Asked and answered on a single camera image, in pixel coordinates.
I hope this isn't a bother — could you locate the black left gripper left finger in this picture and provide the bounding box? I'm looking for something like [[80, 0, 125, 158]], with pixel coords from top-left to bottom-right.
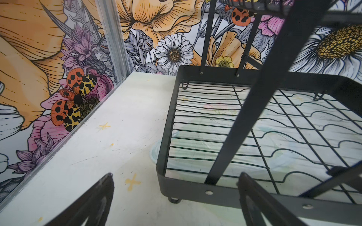
[[46, 173, 115, 226]]

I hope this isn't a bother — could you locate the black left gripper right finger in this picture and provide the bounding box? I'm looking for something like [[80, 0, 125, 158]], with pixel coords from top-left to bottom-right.
[[238, 172, 306, 226]]

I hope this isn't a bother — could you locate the black wire dish rack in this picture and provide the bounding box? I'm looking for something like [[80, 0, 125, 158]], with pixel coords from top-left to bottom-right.
[[156, 1, 362, 226]]

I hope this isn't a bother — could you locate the left aluminium corner post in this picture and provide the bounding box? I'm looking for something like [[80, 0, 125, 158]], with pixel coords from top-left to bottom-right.
[[96, 0, 132, 85]]

